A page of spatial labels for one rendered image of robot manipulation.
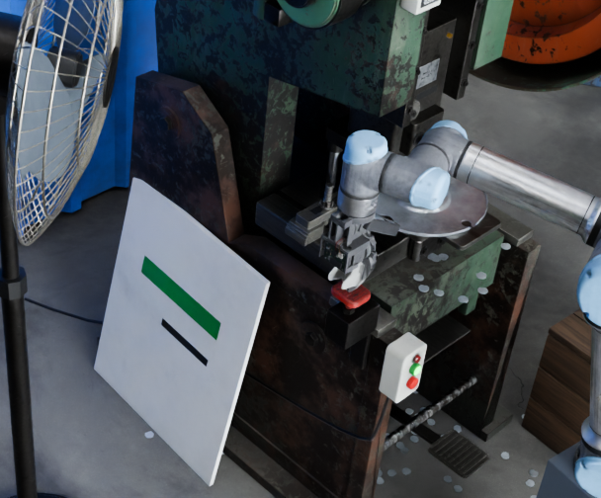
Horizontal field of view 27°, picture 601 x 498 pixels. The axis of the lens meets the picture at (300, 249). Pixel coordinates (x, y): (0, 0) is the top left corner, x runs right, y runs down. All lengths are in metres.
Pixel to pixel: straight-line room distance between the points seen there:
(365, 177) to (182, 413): 1.06
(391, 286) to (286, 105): 0.45
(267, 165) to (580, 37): 0.73
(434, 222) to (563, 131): 1.95
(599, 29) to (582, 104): 2.03
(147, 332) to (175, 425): 0.24
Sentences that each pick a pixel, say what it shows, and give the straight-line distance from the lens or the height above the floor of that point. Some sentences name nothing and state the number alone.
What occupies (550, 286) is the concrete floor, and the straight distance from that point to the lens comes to 3.80.
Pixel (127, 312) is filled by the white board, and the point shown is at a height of 0.23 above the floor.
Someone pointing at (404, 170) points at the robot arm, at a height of 1.10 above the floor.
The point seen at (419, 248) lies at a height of 0.69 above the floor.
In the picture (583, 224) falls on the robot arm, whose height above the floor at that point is 1.04.
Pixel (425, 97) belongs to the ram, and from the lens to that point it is 2.61.
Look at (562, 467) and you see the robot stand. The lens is 2.65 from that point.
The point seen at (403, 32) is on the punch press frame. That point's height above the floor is 1.24.
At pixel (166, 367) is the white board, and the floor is 0.19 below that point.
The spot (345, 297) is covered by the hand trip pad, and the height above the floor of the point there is 0.76.
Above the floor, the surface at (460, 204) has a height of 0.78.
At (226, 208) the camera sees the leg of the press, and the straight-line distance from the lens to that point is 2.79.
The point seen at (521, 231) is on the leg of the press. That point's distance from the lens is 2.90.
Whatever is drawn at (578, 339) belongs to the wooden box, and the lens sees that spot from 3.10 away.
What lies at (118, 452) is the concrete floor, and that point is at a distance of 3.14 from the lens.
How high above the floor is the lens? 2.34
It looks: 39 degrees down
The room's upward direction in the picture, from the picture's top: 7 degrees clockwise
